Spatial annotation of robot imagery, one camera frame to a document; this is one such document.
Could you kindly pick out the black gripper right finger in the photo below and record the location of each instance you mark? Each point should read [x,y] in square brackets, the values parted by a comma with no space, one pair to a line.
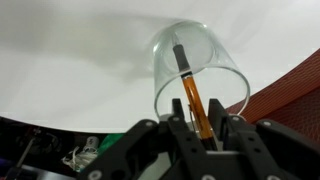
[266,150]

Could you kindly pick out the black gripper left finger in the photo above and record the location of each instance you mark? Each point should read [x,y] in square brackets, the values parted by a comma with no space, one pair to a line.
[160,150]

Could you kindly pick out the orange pen with black grip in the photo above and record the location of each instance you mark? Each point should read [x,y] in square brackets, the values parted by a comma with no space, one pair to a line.
[193,100]

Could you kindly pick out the green object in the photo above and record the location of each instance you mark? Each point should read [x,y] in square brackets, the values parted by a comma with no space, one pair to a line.
[111,141]

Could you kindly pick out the large orange patterned sofa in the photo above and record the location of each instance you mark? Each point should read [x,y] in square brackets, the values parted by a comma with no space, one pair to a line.
[293,100]

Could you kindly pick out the clear drinking glass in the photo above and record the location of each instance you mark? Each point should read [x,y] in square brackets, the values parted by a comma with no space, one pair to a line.
[226,76]

